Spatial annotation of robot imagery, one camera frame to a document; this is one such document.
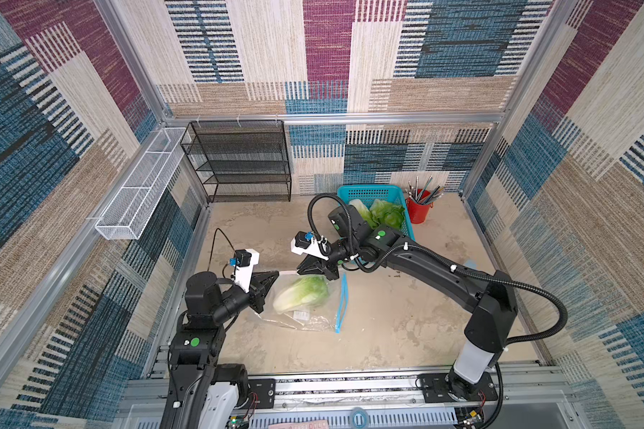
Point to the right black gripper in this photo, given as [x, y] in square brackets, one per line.
[327, 260]

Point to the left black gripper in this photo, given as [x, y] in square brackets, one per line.
[256, 295]

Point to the blue-zip clear bag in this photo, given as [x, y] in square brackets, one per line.
[322, 305]

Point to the chinese cabbage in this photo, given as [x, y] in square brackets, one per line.
[388, 213]
[364, 212]

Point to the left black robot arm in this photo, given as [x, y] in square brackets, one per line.
[203, 393]

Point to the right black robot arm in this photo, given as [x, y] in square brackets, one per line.
[489, 299]

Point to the teal plastic basket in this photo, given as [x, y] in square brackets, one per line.
[367, 193]

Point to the red pen cup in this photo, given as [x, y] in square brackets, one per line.
[418, 206]

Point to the pink calculator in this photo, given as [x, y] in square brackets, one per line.
[314, 424]

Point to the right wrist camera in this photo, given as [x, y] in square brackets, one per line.
[305, 243]

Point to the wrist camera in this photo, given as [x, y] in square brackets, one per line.
[305, 243]
[243, 263]

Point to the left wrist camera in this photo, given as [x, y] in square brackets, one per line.
[243, 263]

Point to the black wire shelf rack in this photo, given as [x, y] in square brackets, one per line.
[240, 161]

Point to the white wire mesh tray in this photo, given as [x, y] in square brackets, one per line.
[128, 214]

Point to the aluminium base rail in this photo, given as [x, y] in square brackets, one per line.
[534, 396]

